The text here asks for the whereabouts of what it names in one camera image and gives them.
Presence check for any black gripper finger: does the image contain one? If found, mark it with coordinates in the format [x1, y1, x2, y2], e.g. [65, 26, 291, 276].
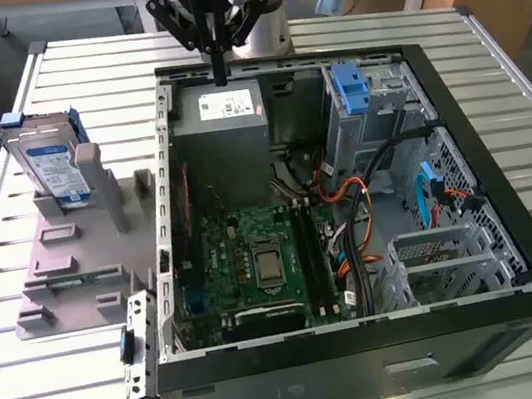
[143, 0, 225, 98]
[209, 0, 298, 88]

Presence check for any hard disk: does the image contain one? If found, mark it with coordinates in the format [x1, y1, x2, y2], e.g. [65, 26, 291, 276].
[0, 97, 98, 217]

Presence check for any blue wire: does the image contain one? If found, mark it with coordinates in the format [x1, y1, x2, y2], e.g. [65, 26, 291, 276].
[411, 160, 446, 231]

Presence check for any orange power wire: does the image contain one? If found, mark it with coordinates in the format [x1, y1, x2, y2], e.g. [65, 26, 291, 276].
[439, 183, 489, 218]

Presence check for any grey power supply unit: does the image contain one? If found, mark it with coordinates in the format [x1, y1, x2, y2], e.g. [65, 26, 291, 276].
[162, 76, 282, 219]

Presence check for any blue drive cage latch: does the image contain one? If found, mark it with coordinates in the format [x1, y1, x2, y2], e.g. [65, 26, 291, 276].
[330, 60, 373, 118]

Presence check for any grey metal drive cage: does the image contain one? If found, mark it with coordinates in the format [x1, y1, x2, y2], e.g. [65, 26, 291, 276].
[313, 47, 446, 200]

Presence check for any green motherboard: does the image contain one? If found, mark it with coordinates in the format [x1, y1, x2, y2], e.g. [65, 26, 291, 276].
[157, 192, 362, 351]

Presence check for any black CPU socket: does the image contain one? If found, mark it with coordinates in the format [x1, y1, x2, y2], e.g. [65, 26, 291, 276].
[246, 235, 293, 299]

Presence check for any silver CPU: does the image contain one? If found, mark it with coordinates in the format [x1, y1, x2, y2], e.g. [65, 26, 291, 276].
[254, 250, 284, 283]

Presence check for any black RAM slot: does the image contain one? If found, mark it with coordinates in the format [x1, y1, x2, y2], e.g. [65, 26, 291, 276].
[301, 193, 344, 317]
[287, 196, 330, 321]

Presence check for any grey parts rack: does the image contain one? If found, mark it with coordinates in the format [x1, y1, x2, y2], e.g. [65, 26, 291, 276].
[0, 132, 179, 344]

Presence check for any black graphics card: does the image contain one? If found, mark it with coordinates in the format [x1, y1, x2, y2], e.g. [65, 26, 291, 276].
[220, 297, 311, 344]

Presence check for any green RAM stick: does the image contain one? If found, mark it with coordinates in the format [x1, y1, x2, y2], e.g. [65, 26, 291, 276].
[43, 266, 122, 290]

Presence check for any grey expansion card retainer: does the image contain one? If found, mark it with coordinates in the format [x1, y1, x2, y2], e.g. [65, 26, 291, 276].
[106, 287, 172, 399]

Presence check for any black open PC case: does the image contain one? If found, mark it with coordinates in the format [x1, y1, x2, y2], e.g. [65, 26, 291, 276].
[107, 8, 532, 399]

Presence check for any red black thin wire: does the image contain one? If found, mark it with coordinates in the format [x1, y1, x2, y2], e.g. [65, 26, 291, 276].
[167, 163, 205, 269]

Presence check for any orange yellow wire bundle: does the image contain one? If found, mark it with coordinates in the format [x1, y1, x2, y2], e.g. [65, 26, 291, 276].
[316, 175, 385, 281]

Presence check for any black cable bundle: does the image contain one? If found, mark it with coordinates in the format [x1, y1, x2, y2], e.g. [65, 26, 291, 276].
[325, 123, 469, 321]

